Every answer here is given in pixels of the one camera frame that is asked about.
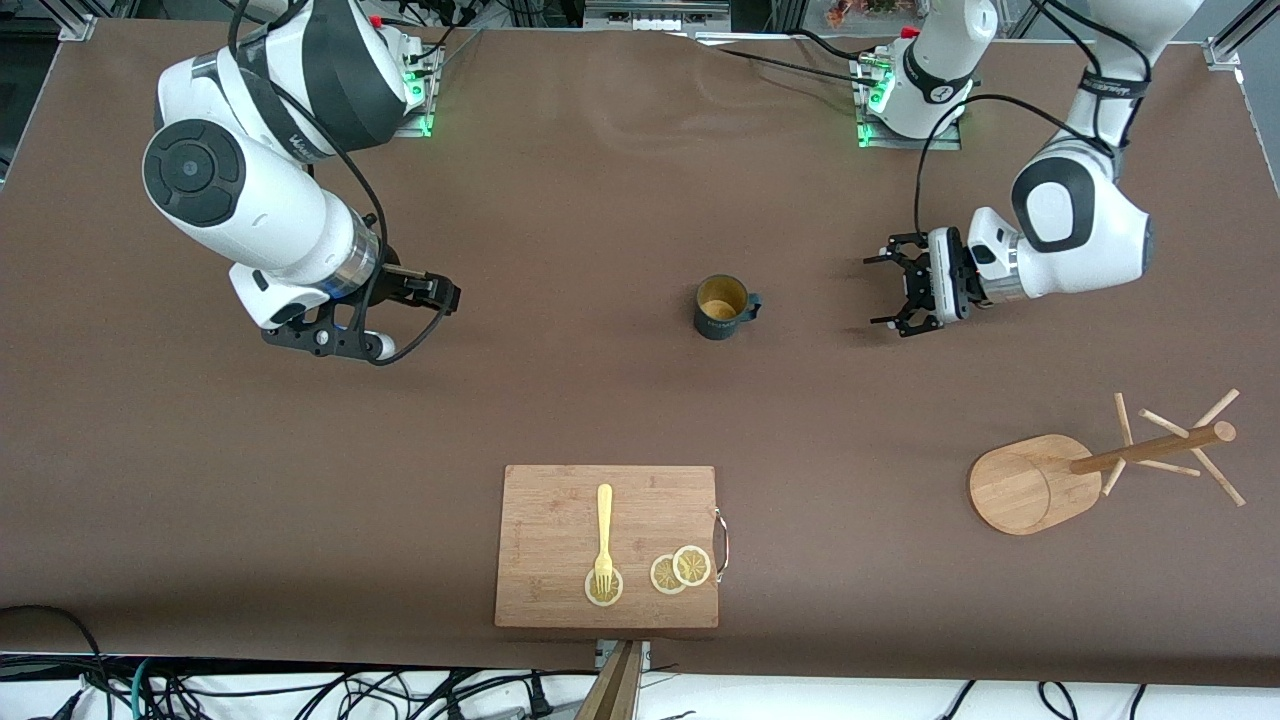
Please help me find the teal cup yellow inside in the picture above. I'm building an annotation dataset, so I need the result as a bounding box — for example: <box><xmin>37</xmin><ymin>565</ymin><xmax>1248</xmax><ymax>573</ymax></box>
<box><xmin>693</xmin><ymin>274</ymin><xmax>763</xmax><ymax>341</ymax></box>

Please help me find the long aluminium frame profile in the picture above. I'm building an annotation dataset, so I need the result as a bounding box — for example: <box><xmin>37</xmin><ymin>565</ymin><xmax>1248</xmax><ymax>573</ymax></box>
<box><xmin>1203</xmin><ymin>0</ymin><xmax>1280</xmax><ymax>71</ymax></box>

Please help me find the wooden post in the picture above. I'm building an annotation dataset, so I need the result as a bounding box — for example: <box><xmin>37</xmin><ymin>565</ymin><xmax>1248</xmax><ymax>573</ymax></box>
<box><xmin>573</xmin><ymin>640</ymin><xmax>644</xmax><ymax>720</ymax></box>

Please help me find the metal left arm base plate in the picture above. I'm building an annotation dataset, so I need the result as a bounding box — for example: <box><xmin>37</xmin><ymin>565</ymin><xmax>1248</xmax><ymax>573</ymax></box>
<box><xmin>857</xmin><ymin>55</ymin><xmax>963</xmax><ymax>151</ymax></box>

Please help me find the thin black base cable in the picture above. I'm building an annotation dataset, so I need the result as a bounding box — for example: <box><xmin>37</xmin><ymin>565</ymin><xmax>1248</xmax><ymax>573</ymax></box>
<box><xmin>408</xmin><ymin>25</ymin><xmax>486</xmax><ymax>76</ymax></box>

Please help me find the thick black arched cable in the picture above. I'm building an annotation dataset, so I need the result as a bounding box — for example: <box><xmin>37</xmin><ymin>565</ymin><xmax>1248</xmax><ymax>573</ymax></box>
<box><xmin>0</xmin><ymin>604</ymin><xmax>113</xmax><ymax>720</ymax></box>

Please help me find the bamboo cutting board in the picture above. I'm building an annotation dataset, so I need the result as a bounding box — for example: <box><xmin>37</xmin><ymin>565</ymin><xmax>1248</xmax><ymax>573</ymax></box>
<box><xmin>494</xmin><ymin>464</ymin><xmax>720</xmax><ymax>630</ymax></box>

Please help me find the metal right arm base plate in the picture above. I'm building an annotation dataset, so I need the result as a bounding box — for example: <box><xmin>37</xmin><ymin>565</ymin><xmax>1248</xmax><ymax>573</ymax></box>
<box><xmin>393</xmin><ymin>45</ymin><xmax>433</xmax><ymax>138</ymax></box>

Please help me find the long black base cable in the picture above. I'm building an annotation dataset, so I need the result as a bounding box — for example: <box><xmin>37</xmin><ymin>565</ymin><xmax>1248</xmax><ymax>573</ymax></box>
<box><xmin>688</xmin><ymin>33</ymin><xmax>891</xmax><ymax>89</ymax></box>

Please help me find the short black base cable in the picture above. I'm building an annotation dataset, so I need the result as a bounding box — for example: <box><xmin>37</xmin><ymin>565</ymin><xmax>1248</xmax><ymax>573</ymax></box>
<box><xmin>793</xmin><ymin>28</ymin><xmax>879</xmax><ymax>63</ymax></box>

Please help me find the brown table cover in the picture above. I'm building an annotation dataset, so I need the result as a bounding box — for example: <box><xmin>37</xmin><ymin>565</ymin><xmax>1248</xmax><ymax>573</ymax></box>
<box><xmin>0</xmin><ymin>18</ymin><xmax>1280</xmax><ymax>691</ymax></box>

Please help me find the yellow plastic fork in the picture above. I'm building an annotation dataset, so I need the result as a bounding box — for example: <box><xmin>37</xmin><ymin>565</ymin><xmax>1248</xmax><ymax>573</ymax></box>
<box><xmin>594</xmin><ymin>484</ymin><xmax>615</xmax><ymax>593</ymax></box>

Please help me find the wooden mug rack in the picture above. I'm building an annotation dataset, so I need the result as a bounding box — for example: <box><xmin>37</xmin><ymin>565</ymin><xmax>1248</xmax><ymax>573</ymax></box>
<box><xmin>967</xmin><ymin>388</ymin><xmax>1248</xmax><ymax>537</ymax></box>

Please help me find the grey power strip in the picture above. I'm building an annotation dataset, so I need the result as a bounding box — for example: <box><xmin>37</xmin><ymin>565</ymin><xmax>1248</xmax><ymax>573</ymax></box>
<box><xmin>585</xmin><ymin>0</ymin><xmax>731</xmax><ymax>31</ymax></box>

